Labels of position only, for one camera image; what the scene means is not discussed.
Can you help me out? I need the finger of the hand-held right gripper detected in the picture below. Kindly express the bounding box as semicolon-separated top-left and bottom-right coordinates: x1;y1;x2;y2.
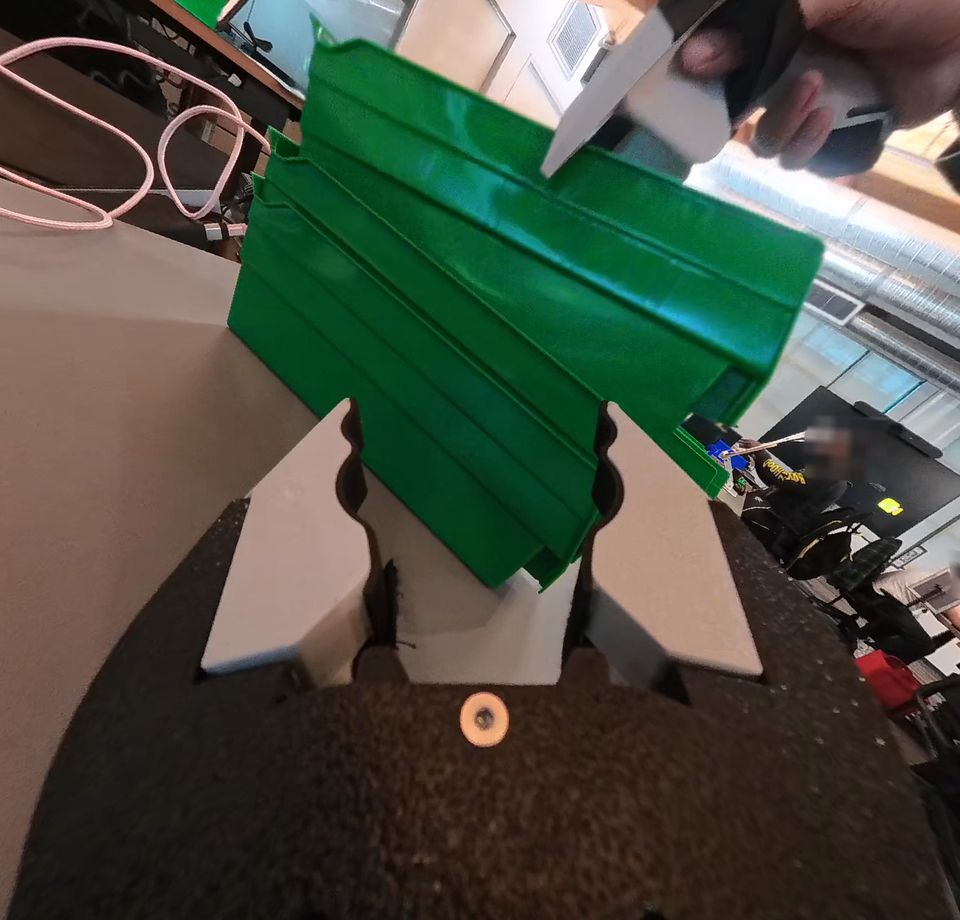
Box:
540;7;675;180

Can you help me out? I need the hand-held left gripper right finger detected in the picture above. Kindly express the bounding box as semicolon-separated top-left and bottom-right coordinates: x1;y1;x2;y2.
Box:
562;401;765;689

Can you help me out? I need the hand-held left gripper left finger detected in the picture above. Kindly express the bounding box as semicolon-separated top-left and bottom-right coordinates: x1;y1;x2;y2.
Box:
201;398;399;687

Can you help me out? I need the white door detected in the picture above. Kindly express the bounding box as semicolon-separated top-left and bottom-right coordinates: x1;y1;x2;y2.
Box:
392;0;517;95
504;56;565;132

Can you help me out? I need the black office chair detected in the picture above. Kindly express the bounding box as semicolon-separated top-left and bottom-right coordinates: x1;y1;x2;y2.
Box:
780;503;880;582

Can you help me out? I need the red bag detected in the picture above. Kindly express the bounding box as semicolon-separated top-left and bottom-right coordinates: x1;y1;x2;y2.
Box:
855;650;925;720

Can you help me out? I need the brown office desk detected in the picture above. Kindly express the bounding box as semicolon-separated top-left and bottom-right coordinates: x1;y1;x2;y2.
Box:
93;0;310;113

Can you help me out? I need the wall vent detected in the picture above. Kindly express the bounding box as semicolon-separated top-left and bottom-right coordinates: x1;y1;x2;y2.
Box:
546;0;603;79

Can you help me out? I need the silver air duct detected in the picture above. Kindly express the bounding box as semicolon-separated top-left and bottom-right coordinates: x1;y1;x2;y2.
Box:
684;142;960;400

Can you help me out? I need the black wall screen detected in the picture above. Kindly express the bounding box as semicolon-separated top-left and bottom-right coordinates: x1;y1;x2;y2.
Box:
757;386;960;548

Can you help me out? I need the pink cord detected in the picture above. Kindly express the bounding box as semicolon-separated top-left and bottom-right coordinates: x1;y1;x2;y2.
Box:
0;37;271;233

